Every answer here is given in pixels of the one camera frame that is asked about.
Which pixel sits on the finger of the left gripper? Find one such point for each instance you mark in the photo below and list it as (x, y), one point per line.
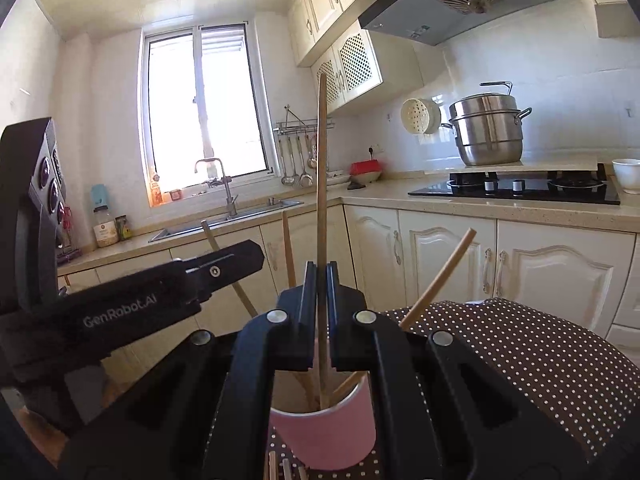
(197, 269)

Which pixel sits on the cream upper cabinets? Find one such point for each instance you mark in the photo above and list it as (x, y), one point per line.
(363, 68)

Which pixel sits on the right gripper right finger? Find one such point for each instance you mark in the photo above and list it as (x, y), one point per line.
(346, 344)

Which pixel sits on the pink cylindrical utensil holder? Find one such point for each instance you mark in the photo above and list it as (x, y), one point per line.
(333, 439)

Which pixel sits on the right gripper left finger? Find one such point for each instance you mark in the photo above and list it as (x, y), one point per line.
(295, 341)

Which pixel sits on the white plastic colander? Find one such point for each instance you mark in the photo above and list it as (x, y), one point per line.
(420, 116)

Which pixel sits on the chrome sink faucet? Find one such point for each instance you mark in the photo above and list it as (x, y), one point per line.
(224, 180)

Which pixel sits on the stainless steel steamer pot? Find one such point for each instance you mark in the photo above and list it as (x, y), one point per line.
(488, 126)

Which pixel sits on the wooden chopstick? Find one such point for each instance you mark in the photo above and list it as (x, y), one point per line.
(234, 263)
(417, 309)
(287, 469)
(273, 470)
(322, 151)
(288, 251)

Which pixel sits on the black gas stove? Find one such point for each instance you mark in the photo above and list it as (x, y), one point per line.
(565, 186)

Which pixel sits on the kitchen window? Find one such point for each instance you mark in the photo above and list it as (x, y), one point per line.
(204, 109)

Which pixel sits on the hanging utensil rack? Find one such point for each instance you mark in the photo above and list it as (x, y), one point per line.
(297, 156)

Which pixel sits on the red and white bowl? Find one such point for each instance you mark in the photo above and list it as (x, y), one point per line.
(365, 172)

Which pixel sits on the cream lower kitchen cabinets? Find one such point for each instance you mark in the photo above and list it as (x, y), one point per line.
(578, 262)

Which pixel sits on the small dark jar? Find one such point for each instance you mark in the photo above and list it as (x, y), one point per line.
(122, 227)

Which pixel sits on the glass jar with teal lid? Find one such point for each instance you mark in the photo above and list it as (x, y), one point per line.
(104, 229)

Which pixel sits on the brown polka dot tablecloth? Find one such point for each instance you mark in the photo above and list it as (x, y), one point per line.
(498, 390)

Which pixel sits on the steel kitchen sink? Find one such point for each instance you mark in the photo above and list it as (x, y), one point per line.
(221, 219)

